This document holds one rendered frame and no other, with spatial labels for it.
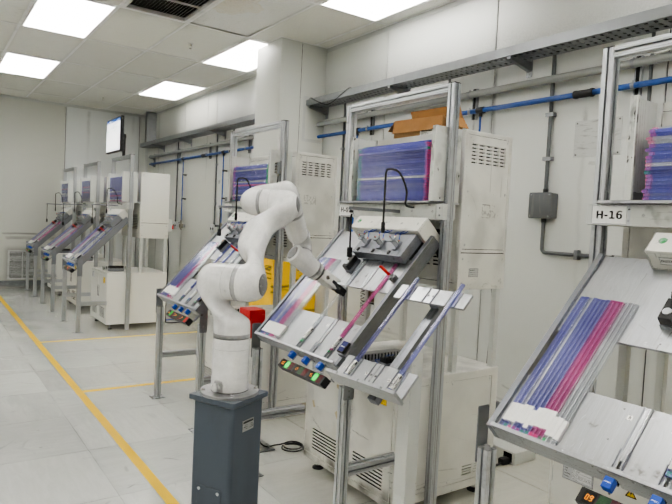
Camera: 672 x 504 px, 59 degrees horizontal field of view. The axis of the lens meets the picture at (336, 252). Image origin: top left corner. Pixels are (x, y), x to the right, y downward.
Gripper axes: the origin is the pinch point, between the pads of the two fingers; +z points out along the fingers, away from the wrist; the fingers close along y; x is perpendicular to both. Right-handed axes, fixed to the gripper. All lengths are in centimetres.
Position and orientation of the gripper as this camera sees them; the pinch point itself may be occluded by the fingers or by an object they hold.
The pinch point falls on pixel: (340, 291)
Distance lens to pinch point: 271.0
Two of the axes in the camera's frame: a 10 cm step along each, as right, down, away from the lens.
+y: -5.7, -0.7, 8.2
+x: -4.9, 8.3, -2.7
